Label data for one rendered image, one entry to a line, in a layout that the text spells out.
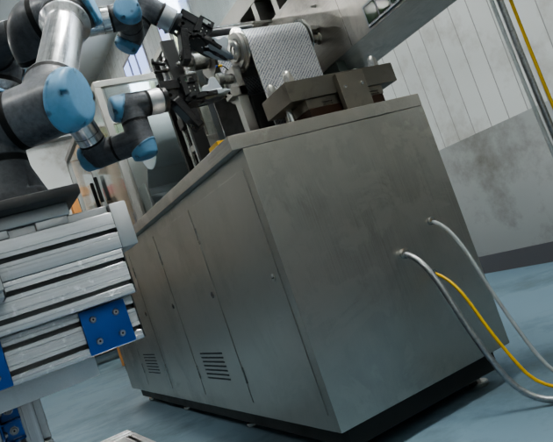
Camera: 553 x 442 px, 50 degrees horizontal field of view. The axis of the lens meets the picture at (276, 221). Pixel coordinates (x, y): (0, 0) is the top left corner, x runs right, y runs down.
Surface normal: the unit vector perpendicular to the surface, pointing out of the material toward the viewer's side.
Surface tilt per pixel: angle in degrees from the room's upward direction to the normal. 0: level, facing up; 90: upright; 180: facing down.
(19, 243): 90
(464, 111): 90
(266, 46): 90
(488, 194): 90
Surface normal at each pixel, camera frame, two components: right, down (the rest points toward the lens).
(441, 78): -0.84, 0.26
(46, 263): 0.44, -0.21
